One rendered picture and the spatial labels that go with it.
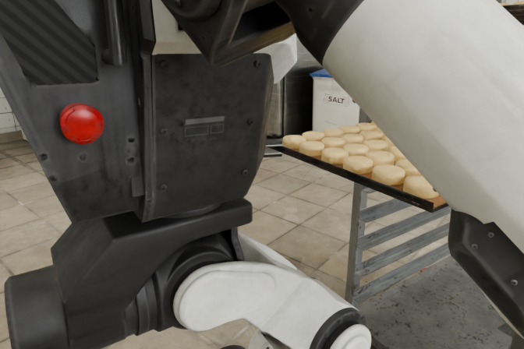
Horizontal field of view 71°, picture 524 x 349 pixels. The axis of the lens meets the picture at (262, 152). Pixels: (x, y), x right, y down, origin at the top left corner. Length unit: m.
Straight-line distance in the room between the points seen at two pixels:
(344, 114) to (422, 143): 3.03
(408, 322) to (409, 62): 1.19
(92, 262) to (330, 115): 2.97
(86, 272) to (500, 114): 0.39
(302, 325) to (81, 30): 0.55
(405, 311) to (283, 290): 0.85
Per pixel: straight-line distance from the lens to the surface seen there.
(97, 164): 0.36
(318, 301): 0.69
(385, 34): 0.20
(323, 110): 3.32
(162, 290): 0.49
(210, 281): 0.48
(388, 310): 1.38
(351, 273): 1.22
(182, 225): 0.45
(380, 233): 1.23
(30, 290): 0.50
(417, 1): 0.21
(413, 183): 0.58
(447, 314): 1.43
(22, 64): 0.35
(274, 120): 3.32
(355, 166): 0.65
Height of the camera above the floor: 0.99
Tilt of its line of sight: 17 degrees down
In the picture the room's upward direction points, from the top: straight up
